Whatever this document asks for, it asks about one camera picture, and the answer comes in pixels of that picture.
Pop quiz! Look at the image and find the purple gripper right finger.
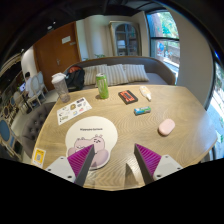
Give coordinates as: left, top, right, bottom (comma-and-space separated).
134, 144, 161, 184

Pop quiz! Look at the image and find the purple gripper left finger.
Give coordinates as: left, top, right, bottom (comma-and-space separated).
68, 145, 95, 186

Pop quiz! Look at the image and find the round hippo mouse pad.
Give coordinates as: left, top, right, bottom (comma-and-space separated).
65, 116, 118, 170

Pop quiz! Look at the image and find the pink computer mouse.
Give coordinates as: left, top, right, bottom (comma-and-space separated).
158, 119, 175, 136

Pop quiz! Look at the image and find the yellow QR code card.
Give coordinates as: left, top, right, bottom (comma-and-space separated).
31, 148, 46, 168

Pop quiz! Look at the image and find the green blue candy pack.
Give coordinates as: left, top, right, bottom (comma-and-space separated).
134, 106, 151, 115

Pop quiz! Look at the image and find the white sticker sheet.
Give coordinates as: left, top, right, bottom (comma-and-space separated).
57, 97, 91, 125

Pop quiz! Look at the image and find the grey tufted chair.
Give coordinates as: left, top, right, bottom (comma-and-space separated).
21, 102, 54, 158

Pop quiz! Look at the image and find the white yellow tube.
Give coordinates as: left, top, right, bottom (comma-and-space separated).
140, 86, 151, 100

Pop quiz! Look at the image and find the blue cushioned chair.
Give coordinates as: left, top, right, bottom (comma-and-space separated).
0, 118, 22, 158

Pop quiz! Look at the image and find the green drink can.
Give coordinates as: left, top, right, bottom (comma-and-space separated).
96, 73, 109, 99

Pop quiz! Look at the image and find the clear shaker bottle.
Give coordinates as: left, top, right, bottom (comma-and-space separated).
52, 73, 70, 103

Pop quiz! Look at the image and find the black backpack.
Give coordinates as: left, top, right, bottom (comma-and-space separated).
65, 66, 85, 92

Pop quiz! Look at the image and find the grey sofa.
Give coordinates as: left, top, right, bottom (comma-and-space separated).
64, 56, 176, 89

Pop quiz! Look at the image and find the striped cushion right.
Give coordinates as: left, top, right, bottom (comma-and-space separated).
123, 64, 149, 82

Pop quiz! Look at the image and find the striped cushion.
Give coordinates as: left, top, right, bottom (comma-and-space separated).
123, 64, 149, 82
105, 64, 128, 86
83, 64, 106, 86

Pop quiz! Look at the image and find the white chair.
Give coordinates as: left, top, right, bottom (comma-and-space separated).
27, 76, 44, 104

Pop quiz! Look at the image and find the striped cushion left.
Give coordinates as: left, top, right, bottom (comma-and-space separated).
83, 64, 106, 86

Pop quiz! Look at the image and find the striped cushion middle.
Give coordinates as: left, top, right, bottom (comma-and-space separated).
105, 64, 128, 86

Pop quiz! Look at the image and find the seated person in white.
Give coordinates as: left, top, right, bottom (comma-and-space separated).
23, 72, 34, 99

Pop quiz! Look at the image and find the brown wooden door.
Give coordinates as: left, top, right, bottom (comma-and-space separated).
33, 22, 80, 90

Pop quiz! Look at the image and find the white glass cabinet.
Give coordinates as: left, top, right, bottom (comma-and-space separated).
109, 21, 141, 56

